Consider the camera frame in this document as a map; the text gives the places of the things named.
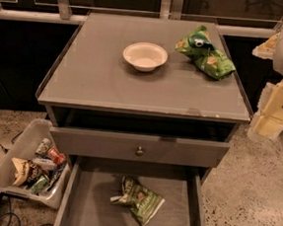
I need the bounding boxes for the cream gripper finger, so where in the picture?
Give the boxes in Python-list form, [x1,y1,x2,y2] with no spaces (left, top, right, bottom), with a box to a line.
[251,33,279,60]
[248,80,283,142]

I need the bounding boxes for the green jalapeno chip bag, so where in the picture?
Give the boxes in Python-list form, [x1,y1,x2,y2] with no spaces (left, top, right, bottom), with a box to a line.
[110,176,166,226]

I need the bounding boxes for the green chip bag on counter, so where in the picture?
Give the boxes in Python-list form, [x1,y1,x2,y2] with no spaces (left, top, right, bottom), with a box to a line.
[175,25,236,80]

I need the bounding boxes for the grey drawer cabinet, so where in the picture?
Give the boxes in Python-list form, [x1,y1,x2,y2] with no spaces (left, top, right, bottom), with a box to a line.
[23,7,262,226]

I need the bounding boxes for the round metal drawer knob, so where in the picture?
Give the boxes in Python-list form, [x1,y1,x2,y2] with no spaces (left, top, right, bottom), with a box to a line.
[135,146,145,157]

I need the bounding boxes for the grey top drawer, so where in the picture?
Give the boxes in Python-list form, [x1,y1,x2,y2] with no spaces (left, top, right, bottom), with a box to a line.
[49,127,230,168]

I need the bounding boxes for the grey open middle drawer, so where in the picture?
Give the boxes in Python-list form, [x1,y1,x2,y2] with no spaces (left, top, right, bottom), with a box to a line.
[53,156,205,226]

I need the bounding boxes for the dark blue snack bag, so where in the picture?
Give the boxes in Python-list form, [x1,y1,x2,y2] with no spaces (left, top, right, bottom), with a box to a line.
[46,162,67,191]

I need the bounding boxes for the brown snack bag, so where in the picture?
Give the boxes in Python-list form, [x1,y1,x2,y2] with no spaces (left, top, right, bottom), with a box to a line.
[12,157,48,187]

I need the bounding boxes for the white paper bowl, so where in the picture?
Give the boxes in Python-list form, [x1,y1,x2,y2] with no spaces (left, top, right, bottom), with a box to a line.
[122,41,169,72]

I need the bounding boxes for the red orange soda can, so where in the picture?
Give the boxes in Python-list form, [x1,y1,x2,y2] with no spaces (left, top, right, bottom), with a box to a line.
[47,147,65,165]

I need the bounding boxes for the green soda can upper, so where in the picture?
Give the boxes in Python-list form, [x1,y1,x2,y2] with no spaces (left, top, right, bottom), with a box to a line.
[35,138,52,157]

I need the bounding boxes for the green soda can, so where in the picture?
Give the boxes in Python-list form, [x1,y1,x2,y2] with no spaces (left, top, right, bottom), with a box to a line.
[29,175,49,194]
[35,138,52,157]

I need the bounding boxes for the silver white can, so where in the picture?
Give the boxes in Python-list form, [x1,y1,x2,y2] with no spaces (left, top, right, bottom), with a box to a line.
[33,158,56,172]

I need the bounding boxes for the green soda can lower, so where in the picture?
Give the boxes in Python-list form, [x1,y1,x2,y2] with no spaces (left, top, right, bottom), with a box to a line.
[29,175,49,194]

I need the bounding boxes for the metal window railing frame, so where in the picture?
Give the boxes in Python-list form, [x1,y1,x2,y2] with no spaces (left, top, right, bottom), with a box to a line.
[0,0,283,38]

